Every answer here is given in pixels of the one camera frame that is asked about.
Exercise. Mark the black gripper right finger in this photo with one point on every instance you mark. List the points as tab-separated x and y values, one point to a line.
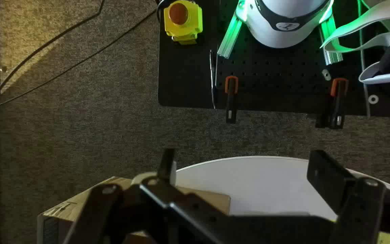
362	208

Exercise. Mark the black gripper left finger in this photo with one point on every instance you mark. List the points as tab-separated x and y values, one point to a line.
114	212

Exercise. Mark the black orange clamp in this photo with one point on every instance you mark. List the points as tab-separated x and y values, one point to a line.
338	103
231	99

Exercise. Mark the white flat strip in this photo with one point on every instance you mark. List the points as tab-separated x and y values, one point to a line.
331	41
231	34

